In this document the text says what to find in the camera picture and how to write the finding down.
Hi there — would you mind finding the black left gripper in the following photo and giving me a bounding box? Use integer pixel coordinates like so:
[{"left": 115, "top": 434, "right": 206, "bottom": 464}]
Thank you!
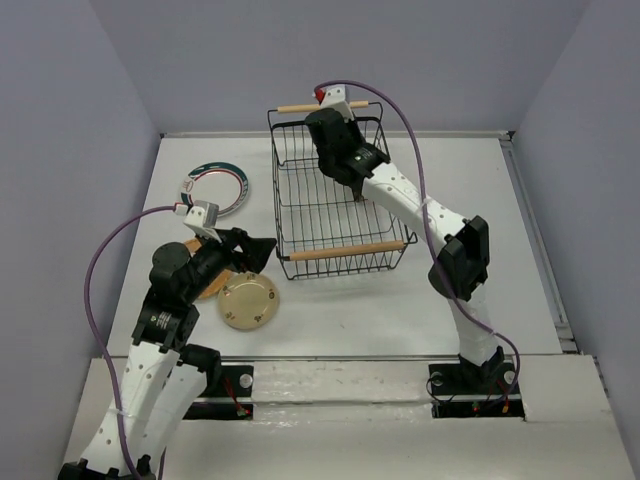
[{"left": 184, "top": 224, "right": 278, "bottom": 300}]

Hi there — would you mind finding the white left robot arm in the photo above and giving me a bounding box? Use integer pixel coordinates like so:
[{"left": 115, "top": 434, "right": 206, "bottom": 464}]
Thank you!
[{"left": 58, "top": 228, "right": 277, "bottom": 479}]

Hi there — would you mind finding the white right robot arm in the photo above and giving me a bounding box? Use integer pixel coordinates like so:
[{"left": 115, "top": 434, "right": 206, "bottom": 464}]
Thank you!
[{"left": 304, "top": 108, "right": 504, "bottom": 393}]

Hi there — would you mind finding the woven tan plate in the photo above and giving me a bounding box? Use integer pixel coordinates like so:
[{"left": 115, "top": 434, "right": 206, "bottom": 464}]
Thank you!
[{"left": 183, "top": 238, "right": 233, "bottom": 300}]

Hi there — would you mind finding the beige floral plate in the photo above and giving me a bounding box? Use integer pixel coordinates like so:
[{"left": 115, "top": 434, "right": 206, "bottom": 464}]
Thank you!
[{"left": 217, "top": 273, "right": 280, "bottom": 331}]

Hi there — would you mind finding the white plate teal red rim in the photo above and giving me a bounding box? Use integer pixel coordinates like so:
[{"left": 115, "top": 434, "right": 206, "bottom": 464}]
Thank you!
[{"left": 177, "top": 161, "right": 250, "bottom": 217}]

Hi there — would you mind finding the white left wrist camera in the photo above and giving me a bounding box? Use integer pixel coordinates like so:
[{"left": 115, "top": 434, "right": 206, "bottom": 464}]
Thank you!
[{"left": 173, "top": 200, "right": 221, "bottom": 243}]

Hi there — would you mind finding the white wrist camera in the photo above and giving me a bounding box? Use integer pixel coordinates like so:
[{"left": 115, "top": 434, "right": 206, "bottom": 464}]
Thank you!
[
  {"left": 173, "top": 200, "right": 221, "bottom": 243},
  {"left": 314, "top": 84, "right": 354, "bottom": 121}
]

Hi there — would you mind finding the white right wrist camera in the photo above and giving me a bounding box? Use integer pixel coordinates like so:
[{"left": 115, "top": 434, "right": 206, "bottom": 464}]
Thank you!
[{"left": 314, "top": 84, "right": 354, "bottom": 121}]

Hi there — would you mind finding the black wire dish rack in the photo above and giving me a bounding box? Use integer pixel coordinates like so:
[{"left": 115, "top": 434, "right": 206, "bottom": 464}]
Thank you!
[{"left": 267, "top": 109, "right": 417, "bottom": 280}]

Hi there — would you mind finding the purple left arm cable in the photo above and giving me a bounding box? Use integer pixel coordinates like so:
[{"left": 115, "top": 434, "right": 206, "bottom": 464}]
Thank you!
[{"left": 82, "top": 204, "right": 176, "bottom": 480}]

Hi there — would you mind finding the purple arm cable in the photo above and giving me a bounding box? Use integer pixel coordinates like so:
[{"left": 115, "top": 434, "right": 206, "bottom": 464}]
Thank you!
[
  {"left": 82, "top": 204, "right": 176, "bottom": 480},
  {"left": 312, "top": 79, "right": 524, "bottom": 401}
]

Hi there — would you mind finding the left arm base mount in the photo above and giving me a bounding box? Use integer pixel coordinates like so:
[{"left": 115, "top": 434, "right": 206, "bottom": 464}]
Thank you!
[{"left": 183, "top": 364, "right": 254, "bottom": 421}]

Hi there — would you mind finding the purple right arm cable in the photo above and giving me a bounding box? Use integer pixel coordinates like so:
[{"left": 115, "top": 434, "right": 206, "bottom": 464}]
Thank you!
[{"left": 312, "top": 79, "right": 524, "bottom": 401}]

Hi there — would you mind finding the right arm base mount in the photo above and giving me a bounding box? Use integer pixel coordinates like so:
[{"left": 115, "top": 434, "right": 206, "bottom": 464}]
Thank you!
[{"left": 425, "top": 362, "right": 525, "bottom": 419}]

